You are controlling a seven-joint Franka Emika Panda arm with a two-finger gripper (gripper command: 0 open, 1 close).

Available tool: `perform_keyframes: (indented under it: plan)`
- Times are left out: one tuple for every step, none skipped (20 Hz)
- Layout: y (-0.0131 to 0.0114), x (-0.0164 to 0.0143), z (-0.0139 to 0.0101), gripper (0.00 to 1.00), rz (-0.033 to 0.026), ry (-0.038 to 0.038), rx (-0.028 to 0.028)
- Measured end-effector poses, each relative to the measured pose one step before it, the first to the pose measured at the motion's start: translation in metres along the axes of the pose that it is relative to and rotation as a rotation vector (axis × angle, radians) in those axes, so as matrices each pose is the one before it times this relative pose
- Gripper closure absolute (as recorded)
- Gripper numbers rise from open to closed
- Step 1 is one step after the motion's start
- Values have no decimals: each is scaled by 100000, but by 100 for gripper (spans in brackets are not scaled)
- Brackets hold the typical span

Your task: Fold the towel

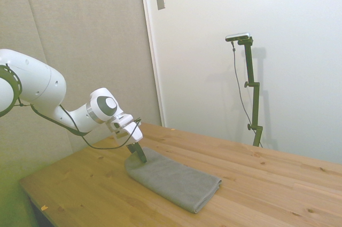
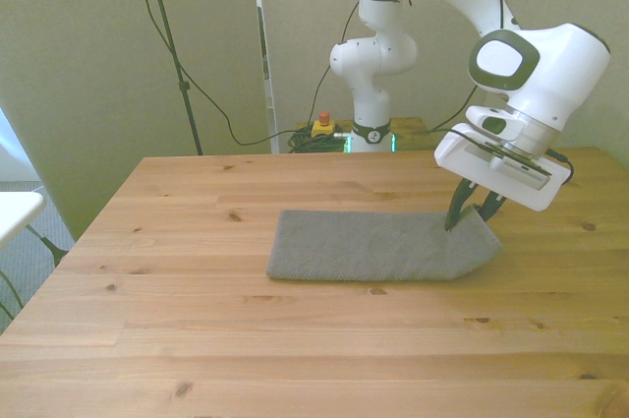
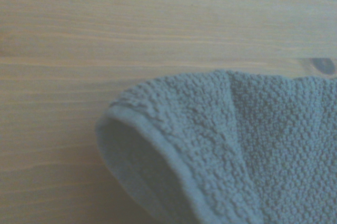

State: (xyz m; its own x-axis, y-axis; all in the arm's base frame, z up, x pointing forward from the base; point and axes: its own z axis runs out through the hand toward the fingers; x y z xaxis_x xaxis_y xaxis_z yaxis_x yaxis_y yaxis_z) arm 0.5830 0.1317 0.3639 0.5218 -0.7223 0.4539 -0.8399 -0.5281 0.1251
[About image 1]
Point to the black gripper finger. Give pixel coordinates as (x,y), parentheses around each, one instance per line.
(131,149)
(141,155)

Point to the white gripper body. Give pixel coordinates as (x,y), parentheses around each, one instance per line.
(125,128)

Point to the grey terry towel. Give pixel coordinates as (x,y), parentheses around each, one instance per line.
(171,179)

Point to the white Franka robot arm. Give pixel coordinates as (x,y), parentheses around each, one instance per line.
(40,88)

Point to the white door frame strip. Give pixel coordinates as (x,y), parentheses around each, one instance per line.
(152,50)

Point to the black camera stand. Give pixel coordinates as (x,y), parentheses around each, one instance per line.
(252,90)

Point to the grey wall plate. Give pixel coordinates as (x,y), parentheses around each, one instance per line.
(160,0)

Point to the grey exterior camera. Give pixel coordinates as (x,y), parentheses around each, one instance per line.
(237,36)

